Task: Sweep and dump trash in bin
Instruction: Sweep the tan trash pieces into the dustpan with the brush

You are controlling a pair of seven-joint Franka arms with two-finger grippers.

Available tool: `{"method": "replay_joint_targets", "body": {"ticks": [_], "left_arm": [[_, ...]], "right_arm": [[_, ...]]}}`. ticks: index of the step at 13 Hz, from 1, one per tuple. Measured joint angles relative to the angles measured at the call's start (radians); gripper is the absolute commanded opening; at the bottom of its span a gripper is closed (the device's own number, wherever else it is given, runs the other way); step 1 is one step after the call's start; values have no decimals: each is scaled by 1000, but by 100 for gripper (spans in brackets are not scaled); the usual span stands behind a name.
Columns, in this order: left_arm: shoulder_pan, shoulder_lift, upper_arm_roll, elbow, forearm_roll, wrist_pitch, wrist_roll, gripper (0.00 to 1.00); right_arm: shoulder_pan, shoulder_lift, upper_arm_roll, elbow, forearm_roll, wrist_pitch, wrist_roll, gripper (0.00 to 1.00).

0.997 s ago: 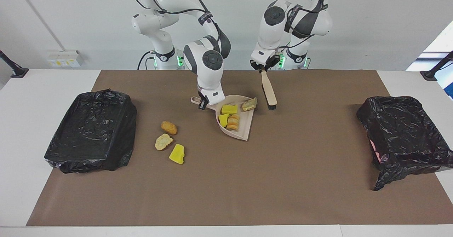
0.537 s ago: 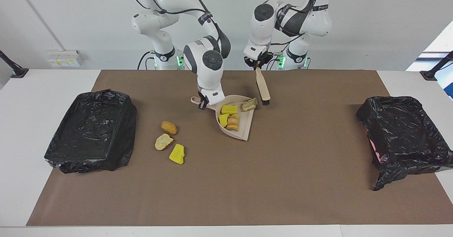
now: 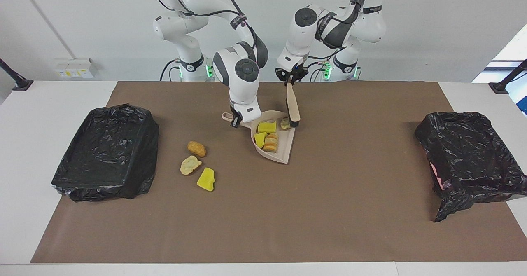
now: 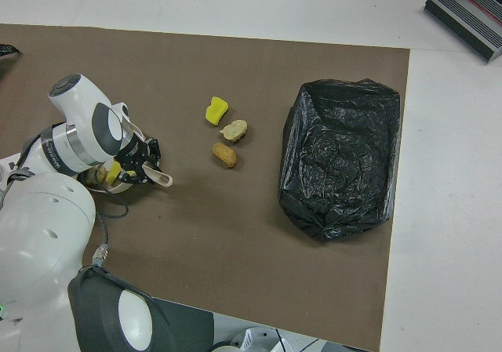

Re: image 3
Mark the brown paper table mat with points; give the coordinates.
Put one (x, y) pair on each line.
(263, 235)

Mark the bright window opening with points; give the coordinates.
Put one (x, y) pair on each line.
(510, 49)

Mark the notched yellow sponge piece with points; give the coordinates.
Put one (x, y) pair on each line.
(267, 127)

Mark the black clamp stand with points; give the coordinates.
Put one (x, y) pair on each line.
(500, 87)
(22, 84)

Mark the white wall socket box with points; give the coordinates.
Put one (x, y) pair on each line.
(74, 68)

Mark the beige plastic dustpan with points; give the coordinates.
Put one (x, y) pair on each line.
(282, 154)

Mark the beige hand brush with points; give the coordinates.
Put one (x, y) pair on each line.
(292, 103)

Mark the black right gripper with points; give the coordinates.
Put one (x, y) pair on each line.
(236, 118)

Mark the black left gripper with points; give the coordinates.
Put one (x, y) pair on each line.
(293, 73)

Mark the yellow sponge wedge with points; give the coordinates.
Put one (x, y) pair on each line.
(260, 139)

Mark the flat tray in black bag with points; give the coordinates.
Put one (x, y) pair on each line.
(103, 152)

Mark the pink bin in black bag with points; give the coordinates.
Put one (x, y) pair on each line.
(465, 152)

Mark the pale round cracker piece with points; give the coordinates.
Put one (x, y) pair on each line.
(190, 165)

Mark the small croissant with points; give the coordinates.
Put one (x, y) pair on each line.
(271, 142)

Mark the brown nugget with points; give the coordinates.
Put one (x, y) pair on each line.
(197, 148)

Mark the pale square bread piece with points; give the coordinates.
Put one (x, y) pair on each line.
(285, 123)

